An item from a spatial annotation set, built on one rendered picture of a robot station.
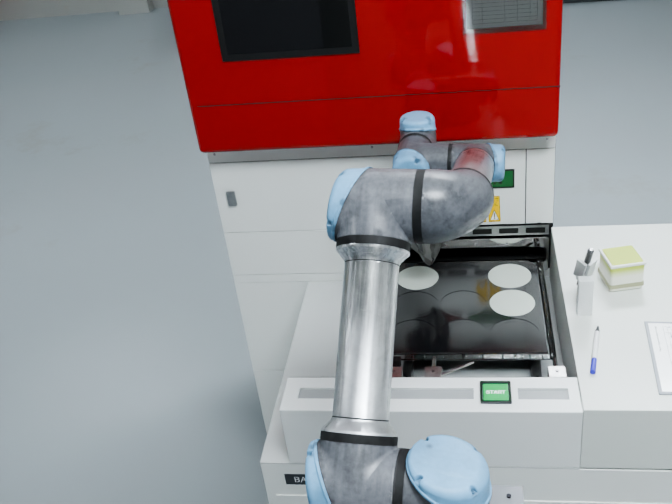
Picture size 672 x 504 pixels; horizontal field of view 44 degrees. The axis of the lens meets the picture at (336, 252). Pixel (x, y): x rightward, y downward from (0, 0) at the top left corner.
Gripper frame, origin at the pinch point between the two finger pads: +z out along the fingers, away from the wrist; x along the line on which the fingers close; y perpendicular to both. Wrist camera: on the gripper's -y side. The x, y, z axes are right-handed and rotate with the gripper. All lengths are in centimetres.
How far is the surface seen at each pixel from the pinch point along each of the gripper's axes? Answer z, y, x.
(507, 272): 7.3, -8.0, -16.2
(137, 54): 97, 509, -140
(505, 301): 7.3, -15.6, -7.5
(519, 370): 15.3, -27.4, 0.8
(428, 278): 7.3, 3.6, -1.7
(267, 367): 44, 45, 24
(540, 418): 3, -48, 18
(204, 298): 97, 162, -9
